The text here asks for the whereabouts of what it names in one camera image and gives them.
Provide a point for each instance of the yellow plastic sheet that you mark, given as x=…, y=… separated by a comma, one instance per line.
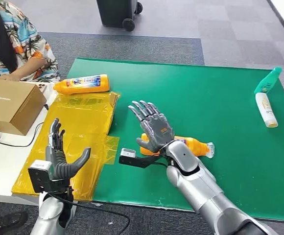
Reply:
x=83, y=123

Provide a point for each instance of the black wheeled bin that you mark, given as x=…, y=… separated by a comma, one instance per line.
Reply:
x=117, y=11

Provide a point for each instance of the brown cardboard box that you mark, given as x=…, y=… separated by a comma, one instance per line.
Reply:
x=10, y=105

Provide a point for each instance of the black shoe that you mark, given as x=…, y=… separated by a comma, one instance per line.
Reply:
x=10, y=220

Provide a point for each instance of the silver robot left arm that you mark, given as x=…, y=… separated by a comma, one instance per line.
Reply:
x=48, y=215

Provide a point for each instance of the person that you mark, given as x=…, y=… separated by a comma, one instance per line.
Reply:
x=22, y=42

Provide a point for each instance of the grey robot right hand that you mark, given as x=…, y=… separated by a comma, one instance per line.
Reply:
x=158, y=128

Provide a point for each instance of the orange bottle with clear cap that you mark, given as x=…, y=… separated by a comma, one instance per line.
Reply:
x=193, y=146

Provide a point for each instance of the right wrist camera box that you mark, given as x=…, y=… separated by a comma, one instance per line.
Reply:
x=132, y=157

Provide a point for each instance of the green table mat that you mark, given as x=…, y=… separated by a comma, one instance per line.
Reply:
x=205, y=97

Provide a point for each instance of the white bottle with yellow cap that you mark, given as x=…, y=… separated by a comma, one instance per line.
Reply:
x=266, y=110

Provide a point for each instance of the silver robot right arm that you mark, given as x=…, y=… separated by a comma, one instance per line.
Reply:
x=205, y=191

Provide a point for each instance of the green plastic bottle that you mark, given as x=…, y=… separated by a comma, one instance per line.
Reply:
x=268, y=81

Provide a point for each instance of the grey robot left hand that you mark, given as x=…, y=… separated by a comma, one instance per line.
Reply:
x=58, y=162

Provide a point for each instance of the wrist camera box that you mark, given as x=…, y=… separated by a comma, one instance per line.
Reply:
x=40, y=176
x=132, y=157

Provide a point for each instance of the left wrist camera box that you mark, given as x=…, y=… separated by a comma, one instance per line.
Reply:
x=40, y=176

